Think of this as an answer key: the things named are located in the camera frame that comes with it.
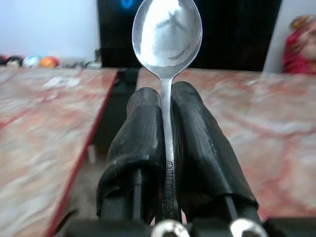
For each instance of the white and blue ball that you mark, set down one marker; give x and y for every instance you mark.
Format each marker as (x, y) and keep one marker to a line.
(31, 61)

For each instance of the white paper label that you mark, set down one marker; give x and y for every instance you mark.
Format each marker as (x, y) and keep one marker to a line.
(61, 81)

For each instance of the black and white ball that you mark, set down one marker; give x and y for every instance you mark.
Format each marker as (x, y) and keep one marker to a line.
(12, 61)

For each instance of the silver metal spoon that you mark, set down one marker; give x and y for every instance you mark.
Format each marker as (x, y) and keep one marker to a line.
(166, 37)

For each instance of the doll in red dress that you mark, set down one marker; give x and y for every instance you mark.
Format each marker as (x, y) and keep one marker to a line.
(300, 47)

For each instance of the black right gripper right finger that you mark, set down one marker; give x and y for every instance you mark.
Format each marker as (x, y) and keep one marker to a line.
(197, 138)

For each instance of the black cabinet with blue light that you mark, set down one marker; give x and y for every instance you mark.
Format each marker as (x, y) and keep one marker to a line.
(237, 34)

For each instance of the orange ball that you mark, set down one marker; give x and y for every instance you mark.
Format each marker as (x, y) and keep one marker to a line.
(48, 62)

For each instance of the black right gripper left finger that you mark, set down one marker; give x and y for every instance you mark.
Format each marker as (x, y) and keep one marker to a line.
(138, 138)

